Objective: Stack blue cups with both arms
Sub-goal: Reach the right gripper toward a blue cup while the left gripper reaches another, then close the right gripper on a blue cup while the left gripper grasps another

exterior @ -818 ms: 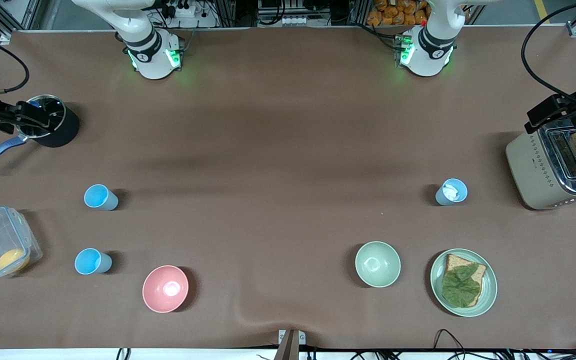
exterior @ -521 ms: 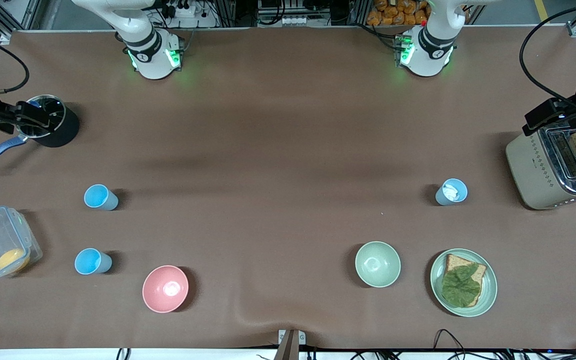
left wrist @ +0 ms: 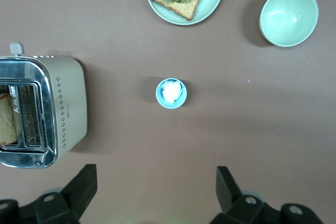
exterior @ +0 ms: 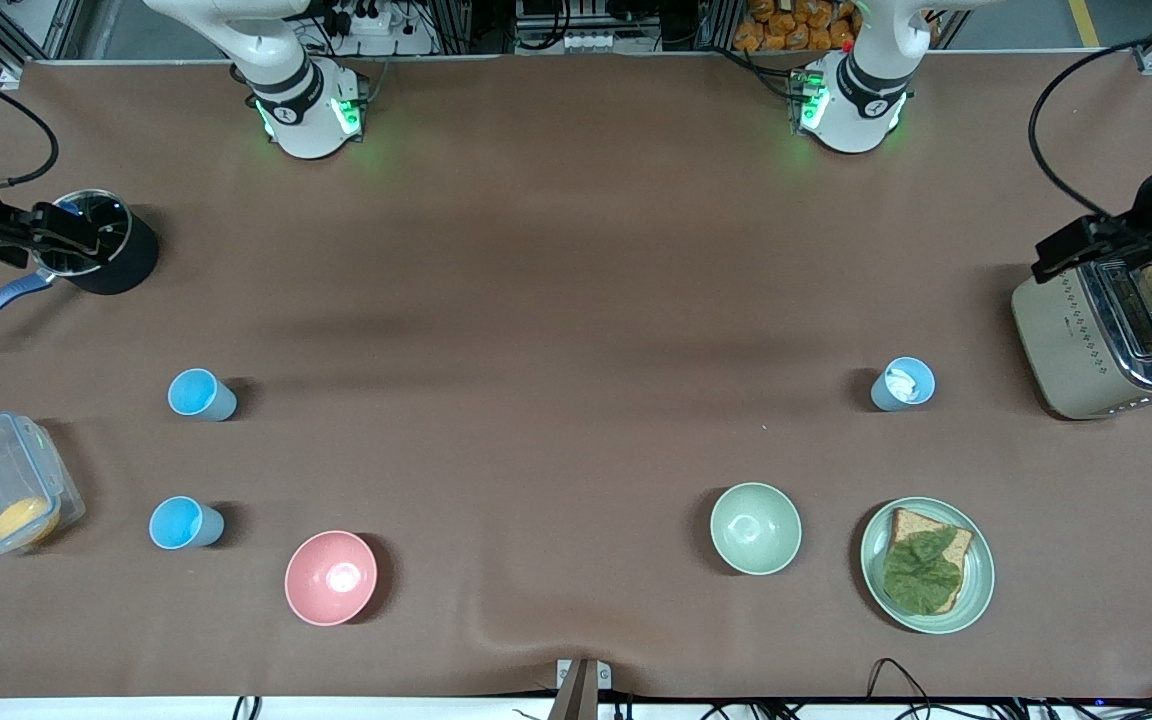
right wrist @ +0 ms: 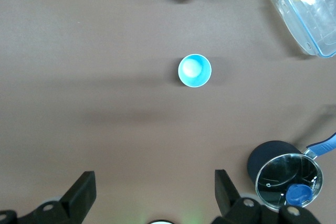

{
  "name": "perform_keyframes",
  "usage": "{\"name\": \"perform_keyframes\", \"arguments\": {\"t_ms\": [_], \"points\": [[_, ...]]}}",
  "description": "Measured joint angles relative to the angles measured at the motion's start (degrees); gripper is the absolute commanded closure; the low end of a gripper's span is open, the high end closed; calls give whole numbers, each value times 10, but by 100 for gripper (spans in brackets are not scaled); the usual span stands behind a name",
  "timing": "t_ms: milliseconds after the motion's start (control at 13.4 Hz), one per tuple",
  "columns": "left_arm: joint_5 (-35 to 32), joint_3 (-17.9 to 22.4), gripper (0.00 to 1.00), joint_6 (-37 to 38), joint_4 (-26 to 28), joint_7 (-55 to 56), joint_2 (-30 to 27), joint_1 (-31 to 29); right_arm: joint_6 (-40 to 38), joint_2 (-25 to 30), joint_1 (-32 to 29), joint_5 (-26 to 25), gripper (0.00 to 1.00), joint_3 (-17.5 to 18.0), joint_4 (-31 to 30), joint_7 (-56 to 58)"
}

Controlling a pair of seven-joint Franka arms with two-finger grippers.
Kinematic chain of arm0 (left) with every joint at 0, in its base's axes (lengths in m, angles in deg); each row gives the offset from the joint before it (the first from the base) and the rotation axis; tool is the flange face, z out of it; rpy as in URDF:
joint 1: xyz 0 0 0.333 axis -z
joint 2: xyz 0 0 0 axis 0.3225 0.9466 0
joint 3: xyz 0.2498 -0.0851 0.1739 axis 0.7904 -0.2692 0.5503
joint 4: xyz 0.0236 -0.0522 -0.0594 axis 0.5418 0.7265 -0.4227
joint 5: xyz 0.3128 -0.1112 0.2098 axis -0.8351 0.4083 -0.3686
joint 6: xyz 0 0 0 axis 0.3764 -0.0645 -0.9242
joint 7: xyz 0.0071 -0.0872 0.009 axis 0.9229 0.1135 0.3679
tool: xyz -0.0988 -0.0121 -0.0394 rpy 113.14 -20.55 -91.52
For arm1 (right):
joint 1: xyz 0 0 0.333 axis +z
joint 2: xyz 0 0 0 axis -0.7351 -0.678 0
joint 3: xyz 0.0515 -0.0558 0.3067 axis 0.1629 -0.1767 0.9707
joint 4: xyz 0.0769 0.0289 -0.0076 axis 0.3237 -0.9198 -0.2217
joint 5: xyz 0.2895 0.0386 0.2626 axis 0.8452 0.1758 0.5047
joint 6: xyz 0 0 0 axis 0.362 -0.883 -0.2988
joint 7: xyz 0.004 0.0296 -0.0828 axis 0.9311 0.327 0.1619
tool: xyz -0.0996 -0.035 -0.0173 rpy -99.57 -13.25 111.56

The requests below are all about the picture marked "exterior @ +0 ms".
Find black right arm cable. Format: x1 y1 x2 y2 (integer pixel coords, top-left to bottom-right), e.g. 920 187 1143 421
0 78 61 193

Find brown table mat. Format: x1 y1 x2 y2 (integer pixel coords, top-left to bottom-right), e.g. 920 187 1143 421
0 52 1152 701

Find brown bread slice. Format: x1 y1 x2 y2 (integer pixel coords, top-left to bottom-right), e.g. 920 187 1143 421
884 507 975 615

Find plain blue plastic cup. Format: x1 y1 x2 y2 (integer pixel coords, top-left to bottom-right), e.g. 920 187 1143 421
148 496 226 551
167 368 238 423

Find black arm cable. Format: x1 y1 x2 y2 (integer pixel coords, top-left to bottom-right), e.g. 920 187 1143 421
0 78 61 193
1027 25 1152 219

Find pale green plate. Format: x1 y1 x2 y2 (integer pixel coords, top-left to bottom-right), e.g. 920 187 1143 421
859 496 996 635

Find glass lid with blue knob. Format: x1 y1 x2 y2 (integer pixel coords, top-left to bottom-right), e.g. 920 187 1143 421
31 189 133 279

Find white power strip with plugs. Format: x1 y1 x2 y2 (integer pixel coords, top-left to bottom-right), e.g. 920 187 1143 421
321 0 395 37

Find pink bowl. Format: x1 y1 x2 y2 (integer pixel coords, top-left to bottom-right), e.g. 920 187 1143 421
284 530 378 628

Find black pot with blue handle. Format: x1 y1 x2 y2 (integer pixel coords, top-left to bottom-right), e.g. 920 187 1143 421
0 188 160 344

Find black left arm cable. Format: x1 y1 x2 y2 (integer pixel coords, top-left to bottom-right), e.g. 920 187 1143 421
1027 25 1152 219

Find black looped cable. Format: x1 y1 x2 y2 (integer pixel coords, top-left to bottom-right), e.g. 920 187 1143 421
866 657 937 720

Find pale green bowl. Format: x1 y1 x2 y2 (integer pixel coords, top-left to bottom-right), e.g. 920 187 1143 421
709 482 803 577

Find orange snack bags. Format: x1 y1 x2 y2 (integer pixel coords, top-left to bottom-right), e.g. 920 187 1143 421
733 0 857 53

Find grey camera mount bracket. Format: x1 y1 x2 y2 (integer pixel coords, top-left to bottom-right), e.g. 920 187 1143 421
556 658 613 720

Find beige chrome toaster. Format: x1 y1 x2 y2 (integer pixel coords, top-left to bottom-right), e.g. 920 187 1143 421
1011 255 1152 421

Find green lettuce leaf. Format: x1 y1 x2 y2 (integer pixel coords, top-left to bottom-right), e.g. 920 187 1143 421
882 528 965 616

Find blue cup with white glare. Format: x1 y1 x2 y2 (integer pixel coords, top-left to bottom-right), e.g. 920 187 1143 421
870 356 936 413

